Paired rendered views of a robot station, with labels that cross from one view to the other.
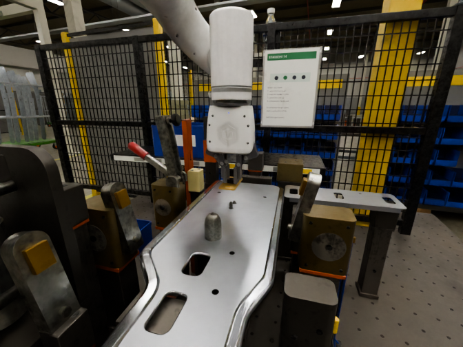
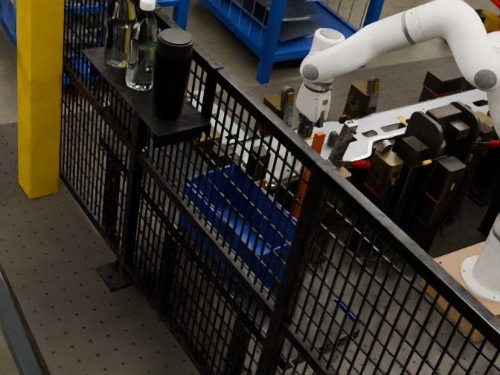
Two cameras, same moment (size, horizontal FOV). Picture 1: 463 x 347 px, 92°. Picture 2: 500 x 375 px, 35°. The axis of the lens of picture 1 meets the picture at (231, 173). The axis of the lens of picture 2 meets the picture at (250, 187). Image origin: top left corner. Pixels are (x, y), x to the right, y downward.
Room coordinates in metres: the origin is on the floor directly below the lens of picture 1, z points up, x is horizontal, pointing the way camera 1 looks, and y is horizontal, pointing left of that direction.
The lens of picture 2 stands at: (2.22, 0.96, 2.34)
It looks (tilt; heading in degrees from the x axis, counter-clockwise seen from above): 37 degrees down; 213
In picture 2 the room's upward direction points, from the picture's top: 12 degrees clockwise
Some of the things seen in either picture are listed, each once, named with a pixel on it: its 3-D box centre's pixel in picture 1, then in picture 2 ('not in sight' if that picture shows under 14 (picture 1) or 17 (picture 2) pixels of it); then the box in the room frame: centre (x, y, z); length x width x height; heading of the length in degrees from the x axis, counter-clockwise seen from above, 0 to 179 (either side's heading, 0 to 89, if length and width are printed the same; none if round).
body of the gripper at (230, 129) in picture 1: (231, 126); (313, 98); (0.49, 0.00, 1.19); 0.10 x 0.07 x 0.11; 75
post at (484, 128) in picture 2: not in sight; (463, 176); (0.00, 0.36, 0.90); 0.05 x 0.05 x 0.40; 75
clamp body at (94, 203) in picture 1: (113, 284); (375, 207); (0.37, 0.24, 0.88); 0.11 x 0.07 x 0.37; 75
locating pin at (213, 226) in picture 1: (213, 228); (332, 139); (0.37, 0.03, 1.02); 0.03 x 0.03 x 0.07
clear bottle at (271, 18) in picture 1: (269, 35); (121, 21); (1.11, -0.17, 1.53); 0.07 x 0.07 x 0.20
